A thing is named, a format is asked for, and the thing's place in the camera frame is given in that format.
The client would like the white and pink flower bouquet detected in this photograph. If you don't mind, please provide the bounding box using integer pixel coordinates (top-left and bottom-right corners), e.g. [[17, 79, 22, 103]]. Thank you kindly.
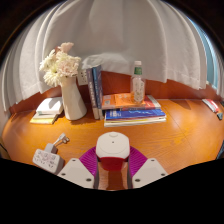
[[39, 41, 82, 88]]

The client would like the white power strip plug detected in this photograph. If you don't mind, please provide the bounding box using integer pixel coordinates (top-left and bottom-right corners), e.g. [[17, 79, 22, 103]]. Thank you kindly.
[[44, 132, 71, 155]]

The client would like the black bag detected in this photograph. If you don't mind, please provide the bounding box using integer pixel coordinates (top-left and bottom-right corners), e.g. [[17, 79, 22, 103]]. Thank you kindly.
[[218, 139, 224, 160]]

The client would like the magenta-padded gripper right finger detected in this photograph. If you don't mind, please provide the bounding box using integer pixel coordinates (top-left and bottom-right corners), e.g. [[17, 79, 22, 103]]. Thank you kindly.
[[126, 145, 169, 190]]

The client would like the yellow flat book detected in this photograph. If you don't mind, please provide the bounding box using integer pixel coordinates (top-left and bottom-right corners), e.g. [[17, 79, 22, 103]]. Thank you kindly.
[[29, 111, 60, 125]]

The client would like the window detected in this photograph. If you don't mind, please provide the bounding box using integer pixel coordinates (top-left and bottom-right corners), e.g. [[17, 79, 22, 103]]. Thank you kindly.
[[196, 23, 215, 89]]

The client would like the white ceramic vase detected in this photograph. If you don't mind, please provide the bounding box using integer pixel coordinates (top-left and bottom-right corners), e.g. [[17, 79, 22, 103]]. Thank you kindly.
[[60, 75, 88, 121]]

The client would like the white flat book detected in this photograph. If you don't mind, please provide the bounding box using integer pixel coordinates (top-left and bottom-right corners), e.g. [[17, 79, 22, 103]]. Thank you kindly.
[[35, 96, 64, 116]]

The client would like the blue upright book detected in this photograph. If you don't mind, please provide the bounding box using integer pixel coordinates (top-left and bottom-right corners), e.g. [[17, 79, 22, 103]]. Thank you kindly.
[[91, 64, 105, 120]]

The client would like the red booklet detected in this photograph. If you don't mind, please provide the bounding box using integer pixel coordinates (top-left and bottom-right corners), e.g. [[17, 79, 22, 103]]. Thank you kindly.
[[201, 98, 220, 114]]

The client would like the blue flat book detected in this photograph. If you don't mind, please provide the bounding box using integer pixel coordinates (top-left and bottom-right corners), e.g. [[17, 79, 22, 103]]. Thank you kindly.
[[103, 108, 167, 128]]

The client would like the red and white charger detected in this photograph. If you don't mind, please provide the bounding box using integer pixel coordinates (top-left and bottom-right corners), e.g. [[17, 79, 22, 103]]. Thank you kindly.
[[95, 131, 131, 172]]

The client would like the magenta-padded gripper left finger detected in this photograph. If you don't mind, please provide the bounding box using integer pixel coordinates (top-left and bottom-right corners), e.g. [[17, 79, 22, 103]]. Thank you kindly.
[[57, 146, 101, 190]]

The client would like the grey upright book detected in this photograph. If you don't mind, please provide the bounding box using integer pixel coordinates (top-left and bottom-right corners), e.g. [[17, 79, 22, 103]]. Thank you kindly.
[[85, 68, 101, 120]]

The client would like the white power strip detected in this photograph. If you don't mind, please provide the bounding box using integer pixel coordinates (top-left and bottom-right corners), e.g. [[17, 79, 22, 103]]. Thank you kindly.
[[32, 148, 66, 175]]

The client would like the clear plastic bottle green label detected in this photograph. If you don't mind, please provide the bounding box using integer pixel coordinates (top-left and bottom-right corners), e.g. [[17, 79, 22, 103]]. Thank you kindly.
[[129, 60, 147, 104]]

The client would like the white wall socket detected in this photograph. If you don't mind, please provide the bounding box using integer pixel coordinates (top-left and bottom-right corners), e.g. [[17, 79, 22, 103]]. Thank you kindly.
[[77, 68, 89, 86]]

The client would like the white curtain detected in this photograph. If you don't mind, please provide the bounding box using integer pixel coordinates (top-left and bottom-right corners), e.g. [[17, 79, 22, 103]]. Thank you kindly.
[[0, 0, 224, 113]]

